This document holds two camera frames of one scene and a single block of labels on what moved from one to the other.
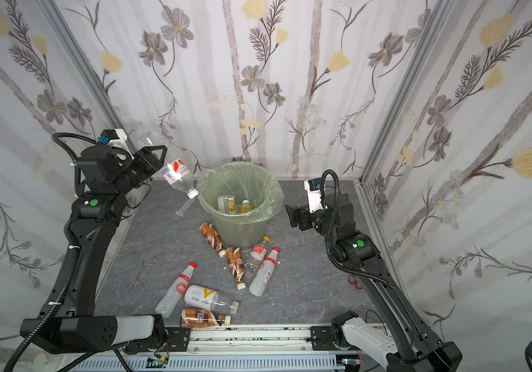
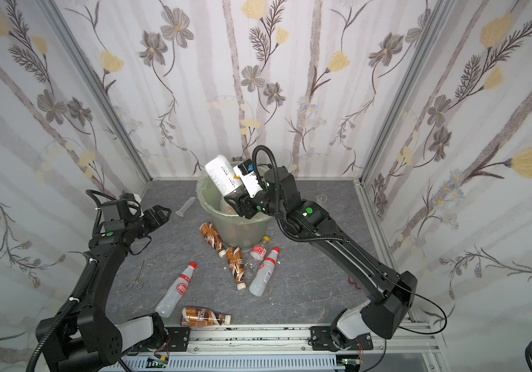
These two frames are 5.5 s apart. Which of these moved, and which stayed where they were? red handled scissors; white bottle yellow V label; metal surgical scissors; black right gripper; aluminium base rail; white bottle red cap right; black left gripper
Moved: black left gripper; black right gripper; white bottle yellow V label
Stayed: red handled scissors; white bottle red cap right; metal surgical scissors; aluminium base rail
